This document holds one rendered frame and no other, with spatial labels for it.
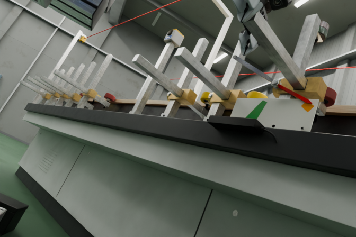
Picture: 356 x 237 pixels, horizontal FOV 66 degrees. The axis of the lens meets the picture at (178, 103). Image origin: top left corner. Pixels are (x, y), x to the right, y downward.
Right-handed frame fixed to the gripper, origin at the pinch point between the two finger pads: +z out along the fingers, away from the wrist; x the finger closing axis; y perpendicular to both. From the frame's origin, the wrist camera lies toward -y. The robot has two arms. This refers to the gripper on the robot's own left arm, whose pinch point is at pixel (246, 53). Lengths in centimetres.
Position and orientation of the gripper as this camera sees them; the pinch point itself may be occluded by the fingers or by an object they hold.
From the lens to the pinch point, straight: 94.7
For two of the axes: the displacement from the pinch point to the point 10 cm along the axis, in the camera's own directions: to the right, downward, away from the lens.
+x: 8.0, 1.6, -5.8
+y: -4.5, -4.9, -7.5
